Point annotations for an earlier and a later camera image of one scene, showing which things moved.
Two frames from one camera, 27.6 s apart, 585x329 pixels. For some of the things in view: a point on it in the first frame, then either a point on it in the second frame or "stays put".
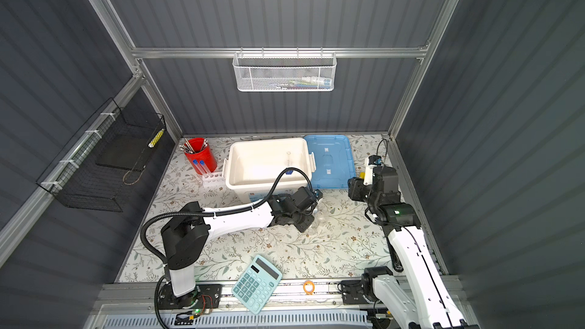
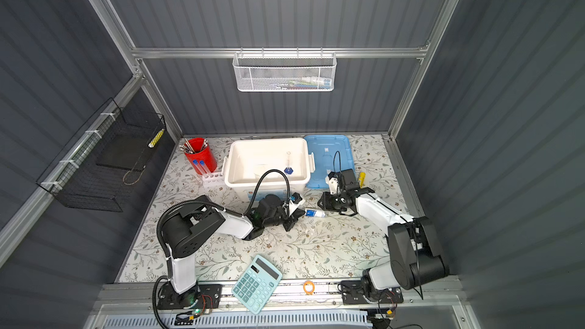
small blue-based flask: (289, 164) stays put
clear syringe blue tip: (202, 164) stays put
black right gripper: (355, 187) -> (327, 197)
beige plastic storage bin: (254, 167) stays put
